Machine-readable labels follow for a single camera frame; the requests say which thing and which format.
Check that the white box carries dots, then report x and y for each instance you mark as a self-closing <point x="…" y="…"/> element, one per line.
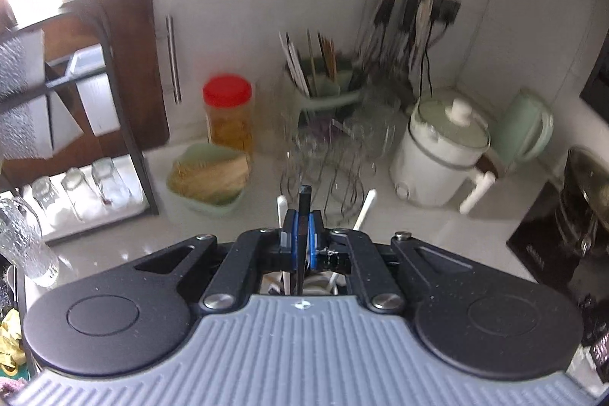
<point x="59" y="120"/>
<point x="97" y="101"/>

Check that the black induction cooktop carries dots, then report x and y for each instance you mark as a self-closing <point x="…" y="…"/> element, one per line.
<point x="537" y="244"/>

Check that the bunch of stored chopsticks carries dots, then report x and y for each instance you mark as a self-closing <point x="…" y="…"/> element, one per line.
<point x="309" y="59"/>

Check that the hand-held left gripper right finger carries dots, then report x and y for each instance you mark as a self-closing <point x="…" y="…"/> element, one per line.
<point x="315" y="239"/>

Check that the silver foil bag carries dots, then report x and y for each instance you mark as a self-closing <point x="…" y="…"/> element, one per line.
<point x="16" y="101"/>

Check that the wok with lid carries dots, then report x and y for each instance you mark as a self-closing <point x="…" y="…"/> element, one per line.
<point x="585" y="196"/>

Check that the white electric cooker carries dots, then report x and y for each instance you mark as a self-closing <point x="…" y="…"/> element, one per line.
<point x="433" y="163"/>

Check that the drinking glass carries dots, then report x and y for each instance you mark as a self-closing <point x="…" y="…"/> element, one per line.
<point x="110" y="182"/>
<point x="45" y="196"/>
<point x="77" y="192"/>

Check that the set of hanging utensils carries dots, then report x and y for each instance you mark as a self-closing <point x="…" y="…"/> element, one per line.
<point x="395" y="25"/>

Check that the black chopstick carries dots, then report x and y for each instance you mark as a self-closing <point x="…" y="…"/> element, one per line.
<point x="304" y="201"/>

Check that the brown wooden cutting board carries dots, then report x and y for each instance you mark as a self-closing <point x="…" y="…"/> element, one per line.
<point x="138" y="54"/>

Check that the bundle of bamboo skewers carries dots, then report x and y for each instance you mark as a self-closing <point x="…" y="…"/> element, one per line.
<point x="209" y="177"/>

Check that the yellow cloth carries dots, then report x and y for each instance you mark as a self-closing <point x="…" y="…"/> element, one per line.
<point x="12" y="339"/>

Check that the clear glass mug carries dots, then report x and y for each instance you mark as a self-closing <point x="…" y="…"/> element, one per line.
<point x="283" y="116"/>

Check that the black wall socket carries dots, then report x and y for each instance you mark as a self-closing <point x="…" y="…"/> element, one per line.
<point x="447" y="9"/>

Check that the group of upturned glass cups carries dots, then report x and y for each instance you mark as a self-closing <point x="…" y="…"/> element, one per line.
<point x="371" y="125"/>

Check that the red-lid plastic jar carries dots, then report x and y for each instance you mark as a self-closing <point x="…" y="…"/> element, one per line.
<point x="228" y="116"/>

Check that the green kettle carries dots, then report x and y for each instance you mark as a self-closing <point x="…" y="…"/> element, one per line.
<point x="528" y="130"/>

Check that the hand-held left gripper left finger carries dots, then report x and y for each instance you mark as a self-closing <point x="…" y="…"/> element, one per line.
<point x="291" y="239"/>

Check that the green plastic basket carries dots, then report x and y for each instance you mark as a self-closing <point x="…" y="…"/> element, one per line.
<point x="209" y="206"/>

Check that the white ceramic jar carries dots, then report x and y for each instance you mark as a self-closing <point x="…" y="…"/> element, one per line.
<point x="323" y="287"/>

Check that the green chopstick holder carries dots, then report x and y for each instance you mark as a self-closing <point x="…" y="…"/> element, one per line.
<point x="333" y="94"/>

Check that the white tray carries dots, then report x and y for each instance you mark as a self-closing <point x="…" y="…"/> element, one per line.
<point x="95" y="225"/>

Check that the black metal rack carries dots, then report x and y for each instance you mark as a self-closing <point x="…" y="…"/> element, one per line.
<point x="128" y="111"/>

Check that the textured glass pitcher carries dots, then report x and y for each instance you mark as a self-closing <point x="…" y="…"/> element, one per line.
<point x="24" y="239"/>

